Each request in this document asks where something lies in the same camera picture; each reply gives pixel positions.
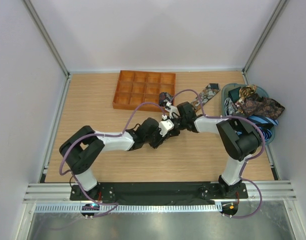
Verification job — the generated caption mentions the brown floral tie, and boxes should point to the brown floral tie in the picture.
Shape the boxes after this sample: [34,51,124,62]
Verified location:
[190,83,221,112]

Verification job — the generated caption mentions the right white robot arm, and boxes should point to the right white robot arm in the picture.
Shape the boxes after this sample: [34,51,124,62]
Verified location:
[166,102,265,198]

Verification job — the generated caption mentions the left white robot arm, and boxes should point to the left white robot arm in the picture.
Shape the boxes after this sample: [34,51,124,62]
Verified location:
[59,117,174,200]

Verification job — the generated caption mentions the rolled dark floral tie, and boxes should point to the rolled dark floral tie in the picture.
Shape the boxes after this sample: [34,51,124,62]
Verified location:
[158,92,174,107]

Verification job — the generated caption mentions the grey patterned tie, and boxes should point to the grey patterned tie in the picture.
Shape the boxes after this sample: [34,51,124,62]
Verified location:
[224,97,244,116]

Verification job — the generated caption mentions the teal plastic basket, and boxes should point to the teal plastic basket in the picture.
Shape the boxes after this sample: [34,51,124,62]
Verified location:
[221,83,285,145]

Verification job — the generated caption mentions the dark green tie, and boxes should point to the dark green tie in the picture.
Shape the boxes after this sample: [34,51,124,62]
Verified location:
[228,87,241,103]

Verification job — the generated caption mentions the gold patterned tie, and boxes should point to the gold patterned tie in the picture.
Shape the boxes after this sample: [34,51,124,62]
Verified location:
[235,84,257,103]

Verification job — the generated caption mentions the dark brown paisley tie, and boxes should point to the dark brown paisley tie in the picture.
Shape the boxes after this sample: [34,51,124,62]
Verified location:
[241,97,285,120]

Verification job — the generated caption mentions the blue striped tie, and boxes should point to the blue striped tie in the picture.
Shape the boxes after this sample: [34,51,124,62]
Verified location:
[247,115,279,143]

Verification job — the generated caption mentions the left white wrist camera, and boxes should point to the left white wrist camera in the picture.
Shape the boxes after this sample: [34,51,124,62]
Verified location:
[158,114,175,137]

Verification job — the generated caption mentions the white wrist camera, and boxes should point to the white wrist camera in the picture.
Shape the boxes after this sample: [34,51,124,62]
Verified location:
[158,114,175,137]
[165,101,180,119]

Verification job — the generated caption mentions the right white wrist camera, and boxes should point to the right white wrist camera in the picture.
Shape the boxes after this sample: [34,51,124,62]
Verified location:
[165,101,180,119]

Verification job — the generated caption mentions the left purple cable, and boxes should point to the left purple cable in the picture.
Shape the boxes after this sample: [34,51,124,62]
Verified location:
[59,101,169,206]

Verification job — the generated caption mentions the purple cable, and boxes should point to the purple cable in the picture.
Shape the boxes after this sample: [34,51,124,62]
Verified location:
[59,101,169,206]
[165,89,266,220]

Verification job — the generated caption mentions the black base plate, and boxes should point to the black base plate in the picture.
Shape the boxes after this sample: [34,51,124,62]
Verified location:
[69,180,249,206]

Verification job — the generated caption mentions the white slotted cable duct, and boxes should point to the white slotted cable duct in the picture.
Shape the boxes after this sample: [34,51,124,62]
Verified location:
[34,202,222,214]

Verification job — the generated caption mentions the aluminium frame rail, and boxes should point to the aluminium frame rail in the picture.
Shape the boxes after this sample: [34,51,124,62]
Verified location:
[245,180,297,201]

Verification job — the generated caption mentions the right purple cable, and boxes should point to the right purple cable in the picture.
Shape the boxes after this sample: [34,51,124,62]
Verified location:
[165,89,266,220]

